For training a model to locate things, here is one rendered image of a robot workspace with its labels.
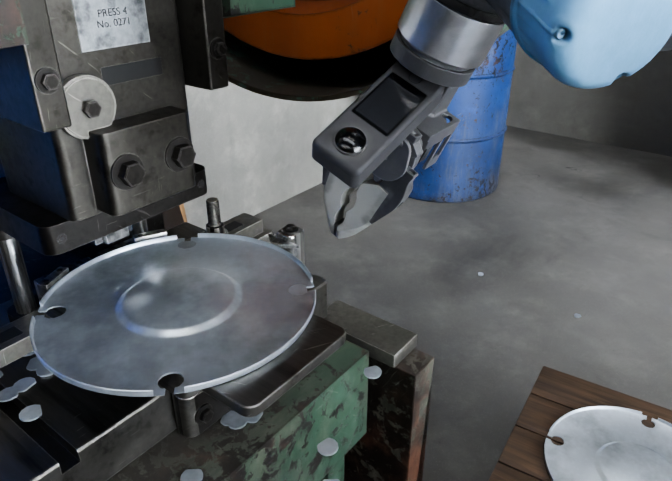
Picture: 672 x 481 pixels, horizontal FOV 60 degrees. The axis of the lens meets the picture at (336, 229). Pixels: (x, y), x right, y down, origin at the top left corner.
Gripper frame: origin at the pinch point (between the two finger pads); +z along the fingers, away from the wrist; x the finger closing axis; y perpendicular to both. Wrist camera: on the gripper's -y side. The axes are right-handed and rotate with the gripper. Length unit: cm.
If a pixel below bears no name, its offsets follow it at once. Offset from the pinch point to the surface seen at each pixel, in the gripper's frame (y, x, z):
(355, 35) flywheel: 23.6, 18.5, -7.1
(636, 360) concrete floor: 120, -58, 69
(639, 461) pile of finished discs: 42, -50, 33
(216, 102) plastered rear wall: 112, 110, 88
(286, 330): -7.1, -2.8, 8.1
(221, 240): 2.6, 14.2, 16.2
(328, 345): -6.4, -7.1, 6.3
